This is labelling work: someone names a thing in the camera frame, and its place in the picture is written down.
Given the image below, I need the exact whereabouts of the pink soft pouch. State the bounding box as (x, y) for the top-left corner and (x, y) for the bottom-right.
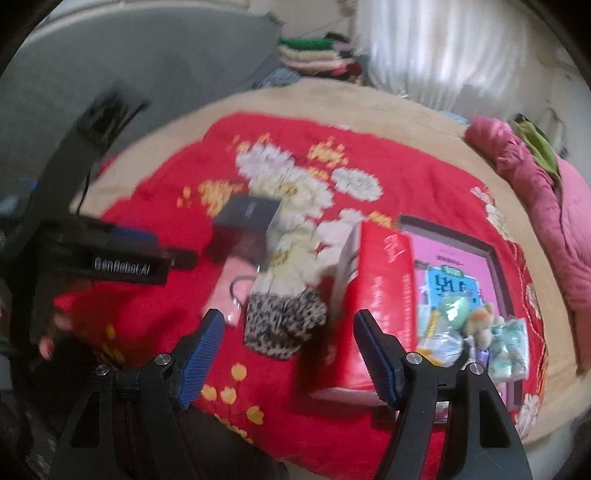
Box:
(208, 257), (259, 327)

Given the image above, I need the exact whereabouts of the grey quilted headboard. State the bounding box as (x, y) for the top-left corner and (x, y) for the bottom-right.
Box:
(1, 1), (281, 201)

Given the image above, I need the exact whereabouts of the green egg sponge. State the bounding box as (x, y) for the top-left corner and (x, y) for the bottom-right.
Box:
(439, 294), (470, 331)

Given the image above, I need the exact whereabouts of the black cable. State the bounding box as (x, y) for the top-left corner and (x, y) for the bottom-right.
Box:
(75, 168), (93, 216)

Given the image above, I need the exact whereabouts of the small black gift box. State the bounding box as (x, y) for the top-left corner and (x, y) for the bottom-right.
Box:
(207, 194), (280, 269)

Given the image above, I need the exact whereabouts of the red tissue box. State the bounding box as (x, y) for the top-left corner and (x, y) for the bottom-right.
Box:
(311, 221), (417, 407)

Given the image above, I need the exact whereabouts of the white sheer curtain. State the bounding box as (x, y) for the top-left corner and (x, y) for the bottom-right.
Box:
(355, 1), (531, 112)

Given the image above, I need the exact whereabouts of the beige teddy bear plush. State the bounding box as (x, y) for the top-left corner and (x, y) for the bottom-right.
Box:
(464, 302), (505, 350)

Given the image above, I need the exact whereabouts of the stack of folded clothes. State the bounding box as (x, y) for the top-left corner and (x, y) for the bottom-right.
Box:
(277, 32), (367, 84)

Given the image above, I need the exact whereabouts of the pink quilted duvet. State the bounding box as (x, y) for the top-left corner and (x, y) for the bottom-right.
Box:
(465, 117), (590, 371)

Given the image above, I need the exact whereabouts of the red floral blanket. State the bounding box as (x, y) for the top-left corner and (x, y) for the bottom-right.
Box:
(52, 111), (548, 480)

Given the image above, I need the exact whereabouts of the leopard print scrunchie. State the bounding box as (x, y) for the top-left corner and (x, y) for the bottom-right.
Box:
(243, 288), (328, 360)

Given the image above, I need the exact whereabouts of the dark shallow box tray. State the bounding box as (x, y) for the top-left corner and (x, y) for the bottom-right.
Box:
(397, 214), (525, 411)

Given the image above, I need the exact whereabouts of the green patterned tissue pack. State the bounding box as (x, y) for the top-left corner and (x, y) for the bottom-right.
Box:
(488, 319), (530, 383)

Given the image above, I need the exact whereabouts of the green cloth on duvet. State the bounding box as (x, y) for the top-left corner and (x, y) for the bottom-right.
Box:
(511, 114), (561, 181)

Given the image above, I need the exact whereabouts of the pink and blue book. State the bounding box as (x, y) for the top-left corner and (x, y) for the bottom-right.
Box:
(407, 230), (509, 398)

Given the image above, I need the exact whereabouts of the person's hand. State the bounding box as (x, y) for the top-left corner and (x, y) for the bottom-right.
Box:
(38, 310), (73, 360)

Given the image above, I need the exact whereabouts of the yellow snack packet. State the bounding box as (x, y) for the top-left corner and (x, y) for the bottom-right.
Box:
(417, 309), (464, 367)

